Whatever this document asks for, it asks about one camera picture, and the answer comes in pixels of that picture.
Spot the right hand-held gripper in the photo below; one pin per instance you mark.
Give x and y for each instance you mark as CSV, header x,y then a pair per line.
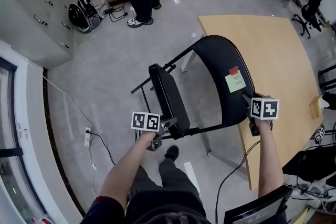
x,y
265,108

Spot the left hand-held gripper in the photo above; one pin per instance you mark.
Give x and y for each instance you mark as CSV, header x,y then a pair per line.
x,y
145,121

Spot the black folding chair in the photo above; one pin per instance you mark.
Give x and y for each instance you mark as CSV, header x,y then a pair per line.
x,y
218,60

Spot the person's left forearm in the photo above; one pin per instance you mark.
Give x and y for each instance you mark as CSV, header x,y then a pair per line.
x,y
123,170

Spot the person's right forearm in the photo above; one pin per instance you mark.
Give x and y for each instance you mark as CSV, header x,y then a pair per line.
x,y
269,160

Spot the black office chair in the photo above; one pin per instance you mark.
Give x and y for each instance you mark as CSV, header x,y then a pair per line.
x,y
311,10

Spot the green sticky note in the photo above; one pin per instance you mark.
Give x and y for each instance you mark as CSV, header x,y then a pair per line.
x,y
235,83

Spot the person's right shoe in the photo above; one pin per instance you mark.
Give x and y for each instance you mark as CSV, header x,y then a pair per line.
x,y
172,152

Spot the red tape piece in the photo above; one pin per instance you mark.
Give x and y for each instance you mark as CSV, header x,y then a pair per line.
x,y
234,70

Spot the person's right leg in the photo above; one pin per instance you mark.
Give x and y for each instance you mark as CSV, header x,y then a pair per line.
x,y
176,175

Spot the person's leg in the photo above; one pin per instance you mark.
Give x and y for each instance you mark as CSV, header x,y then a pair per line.
x,y
176,175
147,181

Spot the light wooden table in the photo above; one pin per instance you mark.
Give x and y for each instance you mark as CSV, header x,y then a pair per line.
x,y
275,47

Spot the person's left leg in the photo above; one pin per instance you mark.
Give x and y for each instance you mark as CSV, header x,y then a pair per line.
x,y
147,181

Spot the wooden tissue box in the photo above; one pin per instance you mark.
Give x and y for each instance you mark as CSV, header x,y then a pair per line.
x,y
316,108

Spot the white power strip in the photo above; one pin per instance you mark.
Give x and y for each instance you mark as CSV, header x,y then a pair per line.
x,y
87,137

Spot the person's torso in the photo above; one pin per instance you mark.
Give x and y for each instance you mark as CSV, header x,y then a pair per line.
x,y
162,207

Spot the black monitor screen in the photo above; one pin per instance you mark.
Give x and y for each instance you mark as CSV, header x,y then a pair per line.
x,y
257,209

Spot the black backpack green trim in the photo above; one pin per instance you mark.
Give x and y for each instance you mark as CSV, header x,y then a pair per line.
x,y
78,15

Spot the white framed glass door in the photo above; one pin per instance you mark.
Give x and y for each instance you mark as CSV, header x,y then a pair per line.
x,y
29,112

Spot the grey drawer cabinet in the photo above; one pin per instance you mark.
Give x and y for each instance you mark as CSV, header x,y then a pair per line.
x,y
26,8

